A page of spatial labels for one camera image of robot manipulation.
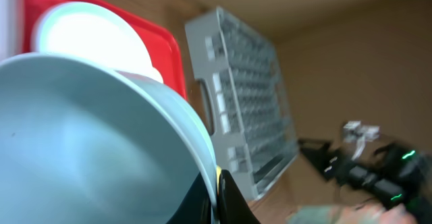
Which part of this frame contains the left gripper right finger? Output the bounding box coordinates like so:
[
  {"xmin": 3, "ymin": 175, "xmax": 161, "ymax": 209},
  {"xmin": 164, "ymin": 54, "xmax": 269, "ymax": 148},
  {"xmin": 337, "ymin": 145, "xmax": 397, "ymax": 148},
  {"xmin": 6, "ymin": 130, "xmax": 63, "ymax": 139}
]
[{"xmin": 217, "ymin": 169, "xmax": 260, "ymax": 224}]

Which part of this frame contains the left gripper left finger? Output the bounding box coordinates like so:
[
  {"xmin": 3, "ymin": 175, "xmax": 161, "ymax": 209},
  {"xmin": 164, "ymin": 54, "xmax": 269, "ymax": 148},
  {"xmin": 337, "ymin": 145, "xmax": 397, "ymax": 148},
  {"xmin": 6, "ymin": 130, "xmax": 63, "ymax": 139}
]
[{"xmin": 167, "ymin": 174, "xmax": 213, "ymax": 224}]

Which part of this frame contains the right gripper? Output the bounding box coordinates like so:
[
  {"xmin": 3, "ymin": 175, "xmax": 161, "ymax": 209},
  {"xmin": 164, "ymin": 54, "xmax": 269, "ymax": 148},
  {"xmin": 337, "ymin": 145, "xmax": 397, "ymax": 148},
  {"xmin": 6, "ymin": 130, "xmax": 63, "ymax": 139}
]
[{"xmin": 298, "ymin": 138, "xmax": 371, "ymax": 192}]

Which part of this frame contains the light blue bowl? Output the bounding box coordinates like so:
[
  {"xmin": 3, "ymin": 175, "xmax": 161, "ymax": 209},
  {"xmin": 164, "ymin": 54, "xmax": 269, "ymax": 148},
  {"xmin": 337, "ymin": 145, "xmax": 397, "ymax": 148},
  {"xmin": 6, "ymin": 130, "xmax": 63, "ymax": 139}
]
[{"xmin": 1, "ymin": 53, "xmax": 217, "ymax": 224}]

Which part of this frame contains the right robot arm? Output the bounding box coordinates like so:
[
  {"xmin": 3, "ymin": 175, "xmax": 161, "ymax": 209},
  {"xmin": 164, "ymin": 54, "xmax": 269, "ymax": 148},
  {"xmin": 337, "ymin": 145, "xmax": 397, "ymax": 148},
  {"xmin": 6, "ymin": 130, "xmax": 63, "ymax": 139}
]
[{"xmin": 298, "ymin": 138, "xmax": 431, "ymax": 224}]

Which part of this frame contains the grey dishwasher rack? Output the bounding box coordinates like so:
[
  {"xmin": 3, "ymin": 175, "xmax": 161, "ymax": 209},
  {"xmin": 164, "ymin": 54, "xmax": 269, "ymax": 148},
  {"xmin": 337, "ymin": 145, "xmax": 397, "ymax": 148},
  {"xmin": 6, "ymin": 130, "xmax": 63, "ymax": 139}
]
[{"xmin": 185, "ymin": 7, "xmax": 298, "ymax": 200}]

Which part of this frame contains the red serving tray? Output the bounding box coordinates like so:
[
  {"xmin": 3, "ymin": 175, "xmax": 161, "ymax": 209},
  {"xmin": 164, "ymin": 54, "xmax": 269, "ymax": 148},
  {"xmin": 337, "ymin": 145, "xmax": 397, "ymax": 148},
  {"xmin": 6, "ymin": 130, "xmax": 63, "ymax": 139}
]
[{"xmin": 22, "ymin": 0, "xmax": 188, "ymax": 99}]

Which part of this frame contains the light blue plate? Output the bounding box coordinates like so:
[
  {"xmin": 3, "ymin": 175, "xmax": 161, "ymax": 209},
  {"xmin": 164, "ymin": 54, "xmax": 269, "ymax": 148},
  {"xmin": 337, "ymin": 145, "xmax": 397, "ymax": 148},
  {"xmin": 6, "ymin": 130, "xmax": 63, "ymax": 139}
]
[{"xmin": 31, "ymin": 1, "xmax": 163, "ymax": 83}]

